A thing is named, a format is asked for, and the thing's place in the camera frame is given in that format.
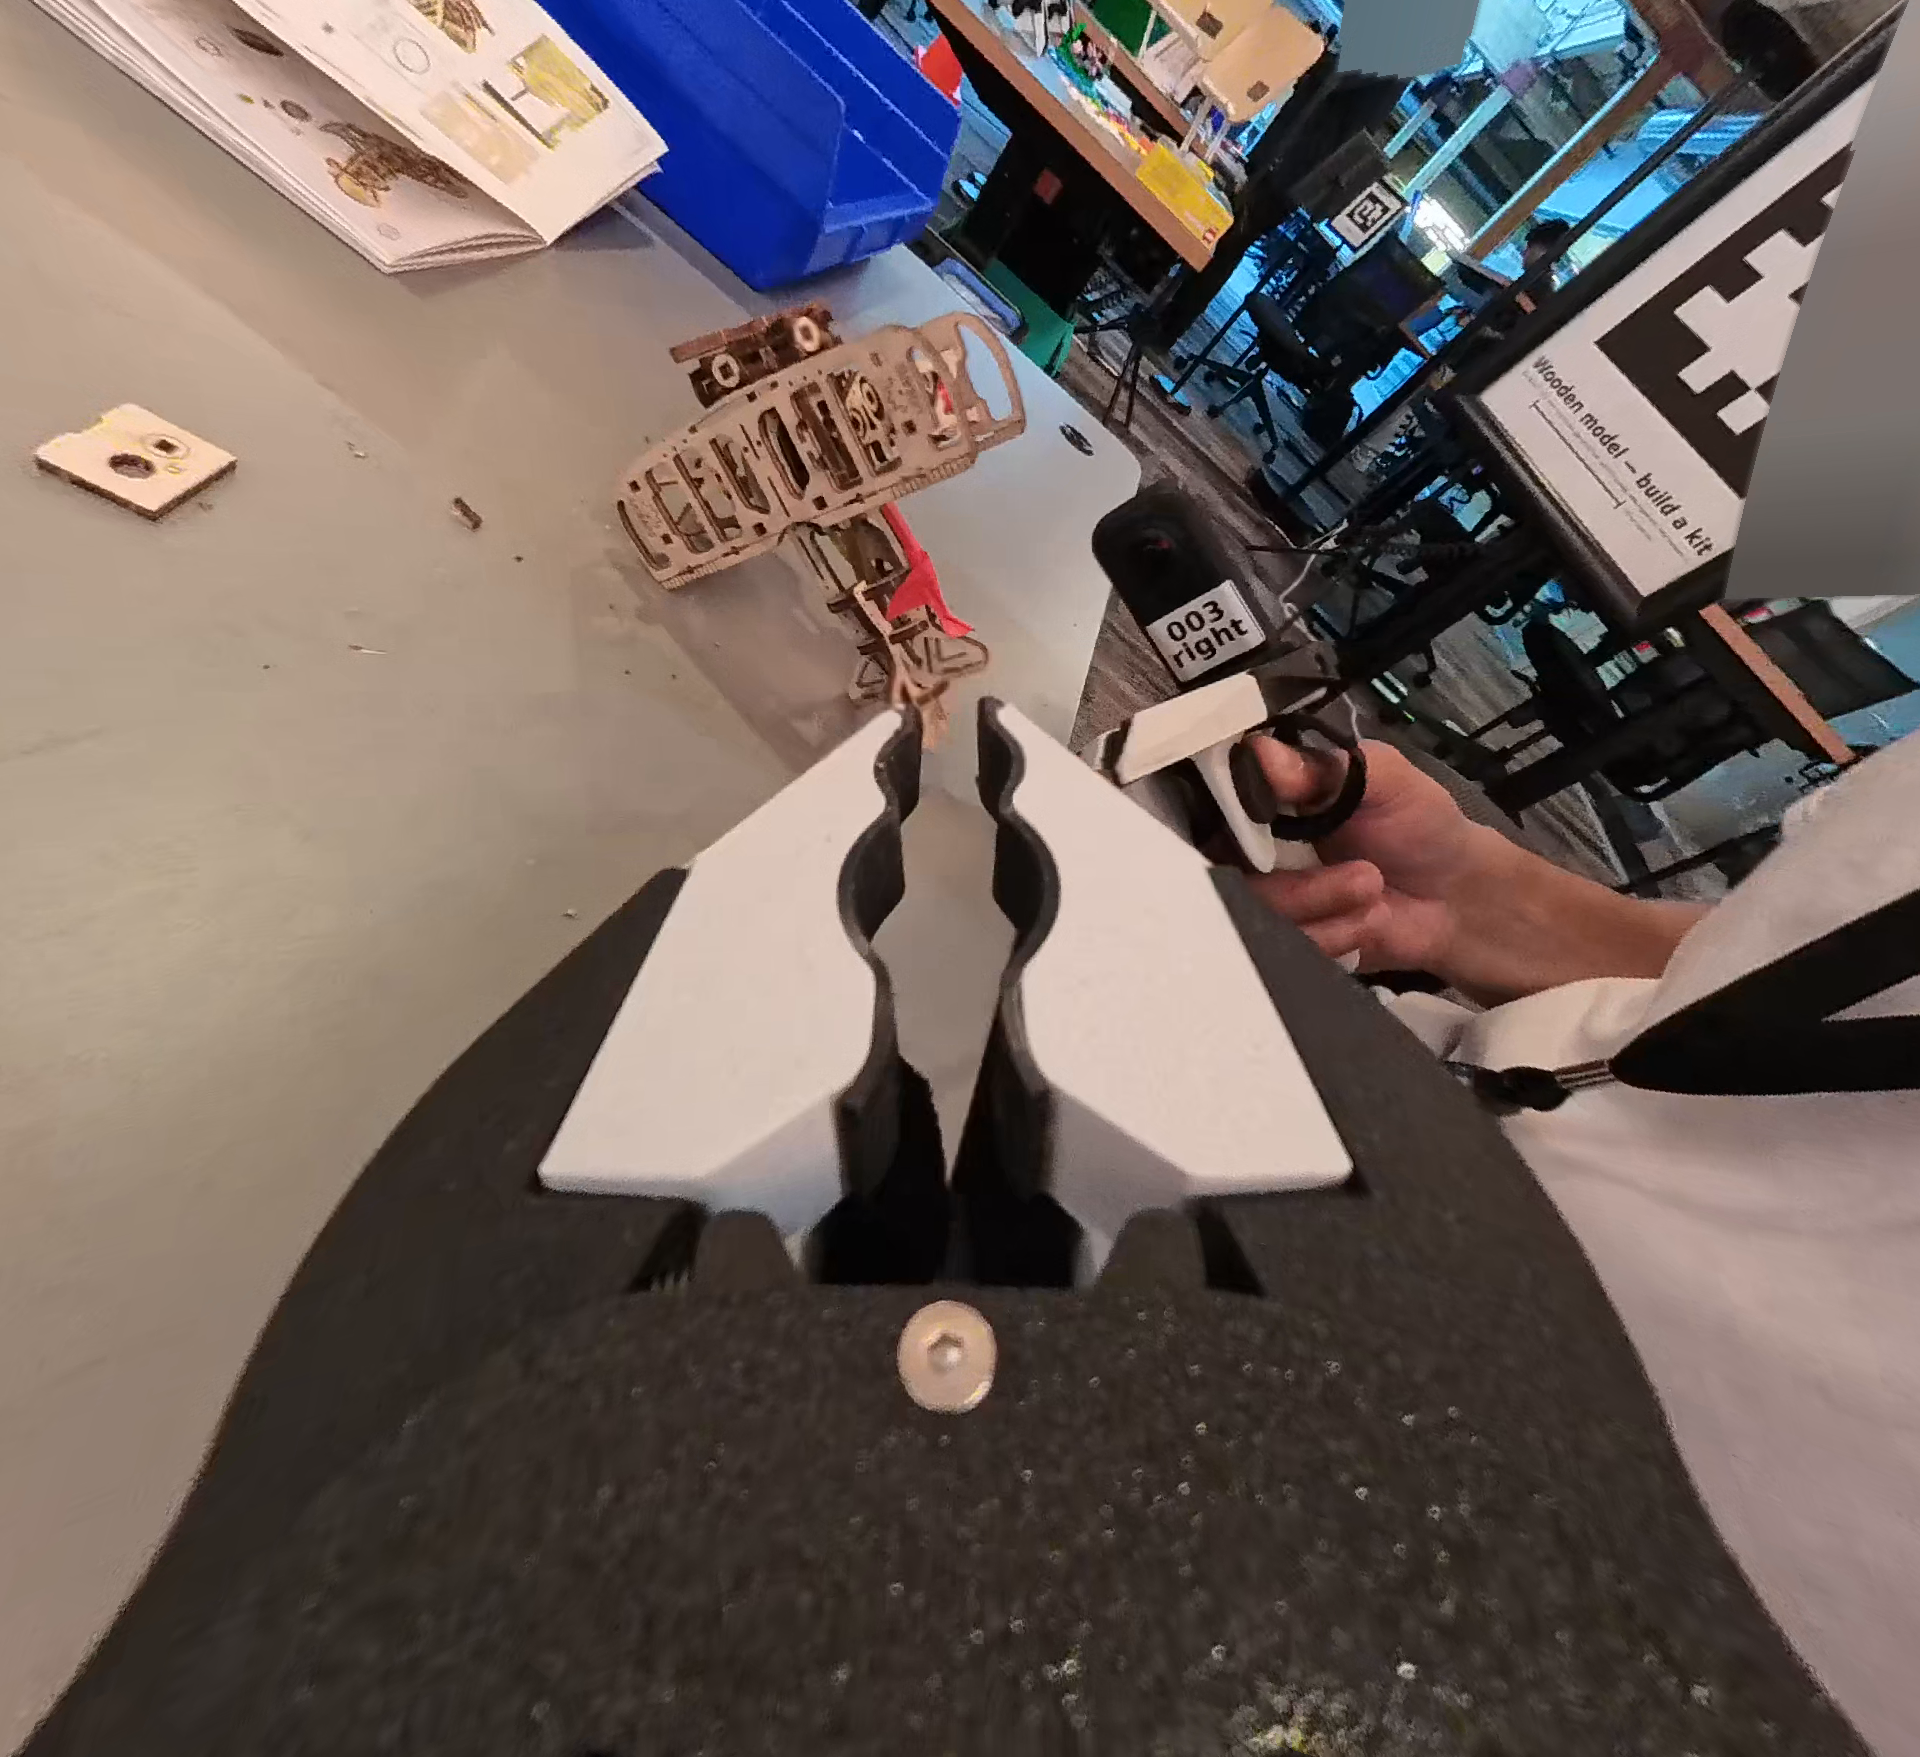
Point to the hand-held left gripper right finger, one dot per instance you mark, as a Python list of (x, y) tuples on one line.
[(1184, 1036)]

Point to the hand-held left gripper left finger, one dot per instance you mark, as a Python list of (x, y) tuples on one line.
[(704, 1036)]

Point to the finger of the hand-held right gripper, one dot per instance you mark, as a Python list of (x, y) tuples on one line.
[(1193, 729)]

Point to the wooden model airplane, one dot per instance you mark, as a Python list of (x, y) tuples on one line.
[(780, 466)]

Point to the grey desk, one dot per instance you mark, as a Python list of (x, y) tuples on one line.
[(301, 887)]

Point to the person's right hand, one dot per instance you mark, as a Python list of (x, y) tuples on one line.
[(1410, 873)]

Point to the green crate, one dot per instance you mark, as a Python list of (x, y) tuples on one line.
[(1029, 317)]

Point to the wooden workbench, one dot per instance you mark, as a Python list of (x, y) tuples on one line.
[(1051, 92)]

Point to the white sign with black marker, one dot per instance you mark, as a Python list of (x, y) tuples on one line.
[(1650, 437)]

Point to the person's white shirt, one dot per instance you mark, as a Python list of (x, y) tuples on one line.
[(1724, 1260)]

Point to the blue plastic bin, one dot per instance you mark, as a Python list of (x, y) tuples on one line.
[(720, 32)]

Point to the small square wooden piece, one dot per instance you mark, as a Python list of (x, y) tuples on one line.
[(195, 466)]

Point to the white instruction booklet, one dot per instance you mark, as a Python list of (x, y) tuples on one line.
[(375, 32)]

